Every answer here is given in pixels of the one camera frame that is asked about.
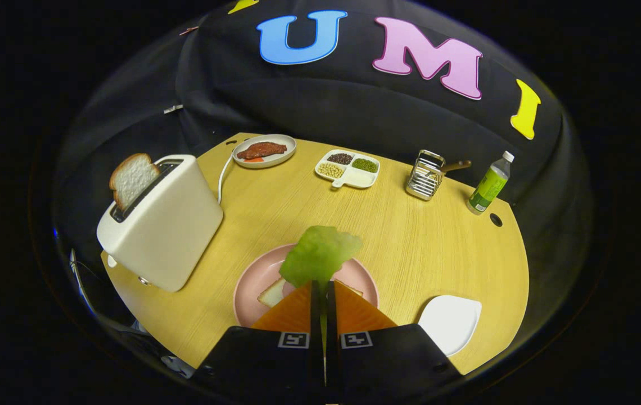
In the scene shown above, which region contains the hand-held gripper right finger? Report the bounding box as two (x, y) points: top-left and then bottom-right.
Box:
(326, 280), (463, 402)

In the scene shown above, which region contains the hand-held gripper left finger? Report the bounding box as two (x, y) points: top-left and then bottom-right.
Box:
(192, 280), (325, 402)

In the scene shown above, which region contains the green lettuce leaf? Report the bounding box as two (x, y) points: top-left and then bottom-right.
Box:
(279, 226), (364, 289)

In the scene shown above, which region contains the toasted bread slice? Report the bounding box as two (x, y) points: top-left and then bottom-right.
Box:
(109, 152), (160, 212)

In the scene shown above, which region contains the white bread slice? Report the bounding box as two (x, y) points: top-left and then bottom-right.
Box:
(257, 277), (364, 308)

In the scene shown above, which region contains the pink round plate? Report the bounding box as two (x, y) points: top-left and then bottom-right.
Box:
(233, 244), (380, 329)

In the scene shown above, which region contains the white leaf-shaped plate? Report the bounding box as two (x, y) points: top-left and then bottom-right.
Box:
(417, 295), (482, 357)

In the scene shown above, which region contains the white divided dish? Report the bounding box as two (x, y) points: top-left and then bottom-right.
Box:
(314, 149), (381, 189)

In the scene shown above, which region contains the white toaster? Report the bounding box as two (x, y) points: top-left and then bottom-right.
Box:
(96, 154), (224, 293)

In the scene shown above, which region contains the red-brown meat slice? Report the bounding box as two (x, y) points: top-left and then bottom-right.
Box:
(236, 142), (288, 161)

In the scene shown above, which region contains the round beige plate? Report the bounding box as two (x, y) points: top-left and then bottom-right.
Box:
(232, 134), (297, 169)

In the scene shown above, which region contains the green label plastic bottle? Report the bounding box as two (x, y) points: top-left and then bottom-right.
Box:
(466, 151), (515, 215)

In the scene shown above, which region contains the black backdrop cloth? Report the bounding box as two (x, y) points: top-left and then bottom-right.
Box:
(53, 0), (591, 338)

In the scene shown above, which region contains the metal wire holder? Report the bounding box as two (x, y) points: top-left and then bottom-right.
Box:
(405, 149), (446, 201)

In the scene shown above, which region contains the white toaster cable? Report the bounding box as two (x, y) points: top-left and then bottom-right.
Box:
(218, 155), (235, 204)

